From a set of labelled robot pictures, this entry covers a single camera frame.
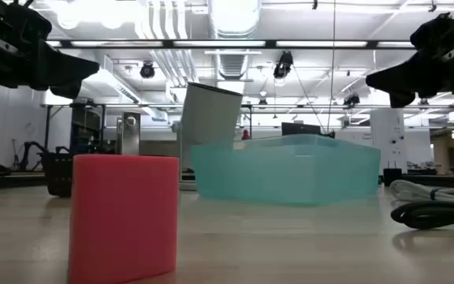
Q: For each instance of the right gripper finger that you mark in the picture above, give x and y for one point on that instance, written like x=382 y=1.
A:
x=404 y=79
x=402 y=99

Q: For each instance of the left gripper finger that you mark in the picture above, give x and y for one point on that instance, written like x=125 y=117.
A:
x=67 y=92
x=61 y=71

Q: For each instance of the background black robot arm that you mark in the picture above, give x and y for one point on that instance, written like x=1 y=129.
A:
x=34 y=146

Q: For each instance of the translucent teal plastic bin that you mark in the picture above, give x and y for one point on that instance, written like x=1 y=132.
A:
x=290 y=177

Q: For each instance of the white room pillar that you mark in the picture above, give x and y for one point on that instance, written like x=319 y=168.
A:
x=388 y=130

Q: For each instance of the black shelving unit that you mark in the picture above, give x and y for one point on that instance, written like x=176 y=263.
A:
x=87 y=130

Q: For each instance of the grey metal cabinet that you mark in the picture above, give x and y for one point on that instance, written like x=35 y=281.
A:
x=128 y=138

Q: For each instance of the black mesh plastic basket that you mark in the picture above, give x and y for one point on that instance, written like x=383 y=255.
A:
x=59 y=177

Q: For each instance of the black background monitor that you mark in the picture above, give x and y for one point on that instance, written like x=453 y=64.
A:
x=302 y=129

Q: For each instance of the black overhead crossbar with lights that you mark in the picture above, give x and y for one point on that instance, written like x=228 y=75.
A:
x=270 y=43

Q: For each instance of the person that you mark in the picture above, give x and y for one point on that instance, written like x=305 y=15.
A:
x=246 y=135

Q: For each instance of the black ceiling-hung camera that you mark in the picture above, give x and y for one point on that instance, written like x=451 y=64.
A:
x=284 y=63
x=147 y=71
x=351 y=100

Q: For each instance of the black aluminium table frame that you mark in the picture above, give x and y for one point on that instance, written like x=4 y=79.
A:
x=447 y=180

